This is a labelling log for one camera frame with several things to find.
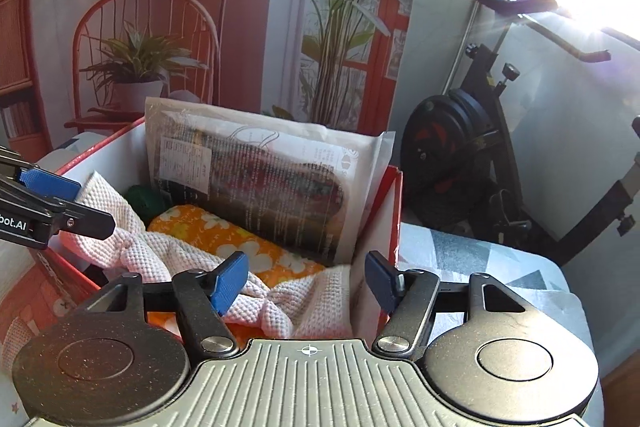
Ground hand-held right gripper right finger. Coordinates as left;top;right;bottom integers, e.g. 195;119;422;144
365;251;532;359

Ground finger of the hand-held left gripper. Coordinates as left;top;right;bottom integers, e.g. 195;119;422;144
0;146;84;204
0;179;117;240

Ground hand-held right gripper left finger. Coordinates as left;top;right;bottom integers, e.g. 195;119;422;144
85;251;250;359

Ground orange patterned snack packet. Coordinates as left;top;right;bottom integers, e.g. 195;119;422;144
145;204;327;339

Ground beige knitted cloth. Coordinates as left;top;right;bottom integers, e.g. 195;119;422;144
75;171;357;341

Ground green tassel ball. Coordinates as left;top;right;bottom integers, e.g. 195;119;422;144
124;184;167;224

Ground red strawberry print cardboard box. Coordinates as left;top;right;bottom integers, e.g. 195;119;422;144
30;117;404;344

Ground plastic packet with dark garment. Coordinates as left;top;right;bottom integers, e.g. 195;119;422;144
144;96;397;266

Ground black exercise bike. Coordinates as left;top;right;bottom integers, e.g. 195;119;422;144
402;0;640;269

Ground red wooden chair shelf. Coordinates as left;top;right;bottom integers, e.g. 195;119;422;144
0;0;427;158

